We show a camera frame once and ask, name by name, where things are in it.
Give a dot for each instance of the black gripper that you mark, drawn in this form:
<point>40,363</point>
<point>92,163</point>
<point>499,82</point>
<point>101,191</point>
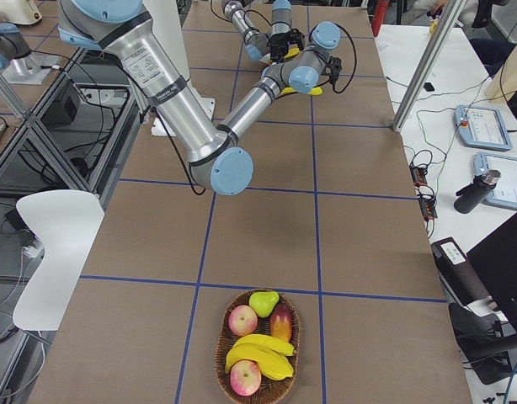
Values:
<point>279,43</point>

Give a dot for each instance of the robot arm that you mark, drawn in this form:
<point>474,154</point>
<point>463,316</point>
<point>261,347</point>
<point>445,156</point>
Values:
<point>125,29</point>
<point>256,29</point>

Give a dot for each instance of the woven brown fruit basket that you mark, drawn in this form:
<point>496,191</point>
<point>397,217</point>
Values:
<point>270,391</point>

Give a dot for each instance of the red fire extinguisher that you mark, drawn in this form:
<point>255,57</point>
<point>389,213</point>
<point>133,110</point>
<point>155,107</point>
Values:
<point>378,16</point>

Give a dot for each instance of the small orange circuit board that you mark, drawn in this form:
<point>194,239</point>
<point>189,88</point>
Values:
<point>418,175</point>

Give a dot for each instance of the upper teach pendant tablet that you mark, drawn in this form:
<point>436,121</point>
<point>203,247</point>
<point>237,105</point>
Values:
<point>481,127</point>

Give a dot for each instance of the teach pendant tablet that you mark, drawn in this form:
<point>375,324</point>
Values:
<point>481,127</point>
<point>505,193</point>

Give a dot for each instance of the black water bottle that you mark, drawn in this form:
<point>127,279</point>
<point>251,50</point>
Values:
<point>477,191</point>

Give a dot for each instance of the green pear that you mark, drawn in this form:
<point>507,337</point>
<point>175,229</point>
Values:
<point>263,302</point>

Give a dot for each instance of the lower teach pendant tablet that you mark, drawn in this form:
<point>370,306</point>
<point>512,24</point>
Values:
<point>505,193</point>

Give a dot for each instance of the white curved board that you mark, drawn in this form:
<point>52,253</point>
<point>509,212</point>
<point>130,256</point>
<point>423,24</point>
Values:
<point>66,222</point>

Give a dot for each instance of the pink apple rear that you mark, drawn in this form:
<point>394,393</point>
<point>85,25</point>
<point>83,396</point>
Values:
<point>242,320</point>

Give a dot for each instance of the pink apple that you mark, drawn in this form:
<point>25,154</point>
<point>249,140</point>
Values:
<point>245,377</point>
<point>242,320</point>

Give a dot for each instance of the red yellow mango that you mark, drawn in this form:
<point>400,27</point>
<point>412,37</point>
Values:
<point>280,322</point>

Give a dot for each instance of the black label printer box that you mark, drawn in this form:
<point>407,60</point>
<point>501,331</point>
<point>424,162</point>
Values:
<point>457,271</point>

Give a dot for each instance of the black monitor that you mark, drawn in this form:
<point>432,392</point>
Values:
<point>494,260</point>

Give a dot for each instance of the pink apple front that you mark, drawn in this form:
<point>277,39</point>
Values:
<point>245,377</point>

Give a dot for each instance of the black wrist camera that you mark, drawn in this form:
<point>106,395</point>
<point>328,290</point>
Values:
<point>333,68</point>

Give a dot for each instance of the aluminium frame post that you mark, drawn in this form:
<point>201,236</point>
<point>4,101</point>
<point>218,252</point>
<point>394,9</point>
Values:
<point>427,61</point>

